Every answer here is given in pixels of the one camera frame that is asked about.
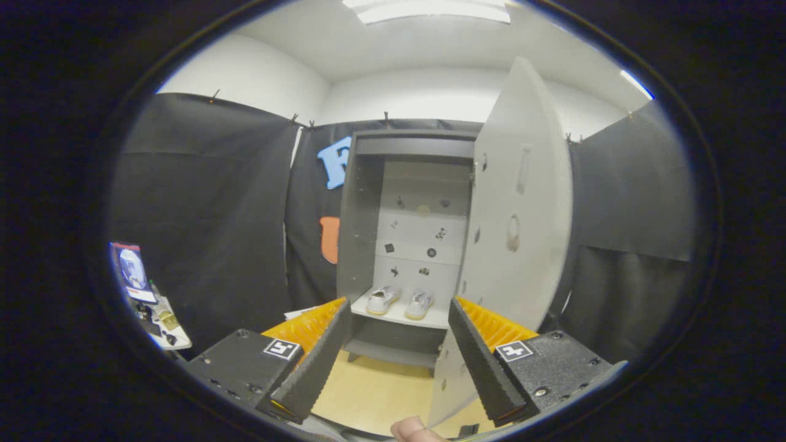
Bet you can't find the long ceiling light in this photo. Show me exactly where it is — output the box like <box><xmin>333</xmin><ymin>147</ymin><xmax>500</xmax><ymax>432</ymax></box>
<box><xmin>342</xmin><ymin>0</ymin><xmax>512</xmax><ymax>25</ymax></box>

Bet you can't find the grey shoe cabinet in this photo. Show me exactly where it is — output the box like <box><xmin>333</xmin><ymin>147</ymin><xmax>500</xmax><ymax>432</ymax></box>
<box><xmin>337</xmin><ymin>129</ymin><xmax>486</xmax><ymax>370</ymax></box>

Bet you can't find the white side table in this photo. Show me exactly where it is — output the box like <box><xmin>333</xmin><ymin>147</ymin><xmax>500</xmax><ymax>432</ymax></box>
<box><xmin>132</xmin><ymin>295</ymin><xmax>192</xmax><ymax>351</ymax></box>

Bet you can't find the white shoe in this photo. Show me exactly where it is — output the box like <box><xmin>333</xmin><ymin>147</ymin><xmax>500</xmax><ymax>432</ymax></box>
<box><xmin>367</xmin><ymin>286</ymin><xmax>403</xmax><ymax>316</ymax></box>
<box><xmin>405</xmin><ymin>291</ymin><xmax>435</xmax><ymax>320</ymax></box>

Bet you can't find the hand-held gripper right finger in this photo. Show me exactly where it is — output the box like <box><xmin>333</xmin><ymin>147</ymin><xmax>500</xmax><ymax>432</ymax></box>
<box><xmin>447</xmin><ymin>296</ymin><xmax>630</xmax><ymax>427</ymax></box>

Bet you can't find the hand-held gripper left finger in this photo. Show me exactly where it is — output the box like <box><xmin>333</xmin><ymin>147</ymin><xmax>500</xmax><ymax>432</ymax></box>
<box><xmin>184</xmin><ymin>298</ymin><xmax>352</xmax><ymax>424</ymax></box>

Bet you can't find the black backdrop cloth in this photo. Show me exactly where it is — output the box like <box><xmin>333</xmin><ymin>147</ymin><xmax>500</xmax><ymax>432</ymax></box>
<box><xmin>111</xmin><ymin>92</ymin><xmax>698</xmax><ymax>364</ymax></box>

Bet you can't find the light grey shoe cabinet door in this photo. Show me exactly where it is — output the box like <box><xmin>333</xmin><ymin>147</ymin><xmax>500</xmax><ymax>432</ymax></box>
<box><xmin>427</xmin><ymin>56</ymin><xmax>575</xmax><ymax>428</ymax></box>

